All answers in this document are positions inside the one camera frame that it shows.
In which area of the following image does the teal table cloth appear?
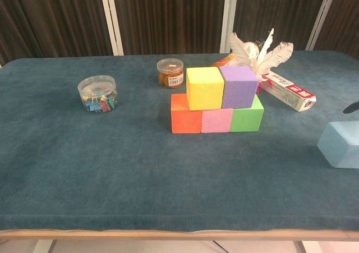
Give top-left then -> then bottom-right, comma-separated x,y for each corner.
0,50 -> 359,233

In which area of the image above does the white screen frame post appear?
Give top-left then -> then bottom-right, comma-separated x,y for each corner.
98,0 -> 125,57
219,0 -> 240,54
305,0 -> 340,52

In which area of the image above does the orange foam cube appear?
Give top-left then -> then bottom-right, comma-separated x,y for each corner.
170,93 -> 202,135

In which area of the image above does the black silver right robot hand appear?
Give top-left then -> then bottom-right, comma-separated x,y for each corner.
343,101 -> 359,114

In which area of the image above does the clear jar of rubber bands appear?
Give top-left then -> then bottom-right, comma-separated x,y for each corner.
156,58 -> 185,89

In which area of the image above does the pink foam cube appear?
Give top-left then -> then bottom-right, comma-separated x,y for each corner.
200,108 -> 234,134

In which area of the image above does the yellow foam cube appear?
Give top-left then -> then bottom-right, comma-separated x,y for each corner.
186,66 -> 225,112

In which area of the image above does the white red toothpaste box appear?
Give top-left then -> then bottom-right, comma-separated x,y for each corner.
259,70 -> 317,113

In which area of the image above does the clear jar of binder clips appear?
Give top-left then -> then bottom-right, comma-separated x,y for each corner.
77,75 -> 118,114

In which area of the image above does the light blue foam cube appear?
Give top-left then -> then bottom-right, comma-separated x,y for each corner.
316,121 -> 359,169

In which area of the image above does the narrow white feather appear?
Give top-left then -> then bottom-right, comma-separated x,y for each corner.
255,27 -> 275,68

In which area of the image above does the curved white feather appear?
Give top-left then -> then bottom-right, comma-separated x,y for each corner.
258,42 -> 294,77

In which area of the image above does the green foam cube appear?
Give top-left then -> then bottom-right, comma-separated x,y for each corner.
229,95 -> 265,133

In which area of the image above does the wide white feather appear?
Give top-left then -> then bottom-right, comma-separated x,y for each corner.
229,31 -> 254,66

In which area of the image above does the purple foam cube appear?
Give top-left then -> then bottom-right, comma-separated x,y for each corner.
219,65 -> 260,109

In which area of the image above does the orange cardboard box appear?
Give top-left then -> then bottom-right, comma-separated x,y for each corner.
212,53 -> 238,68

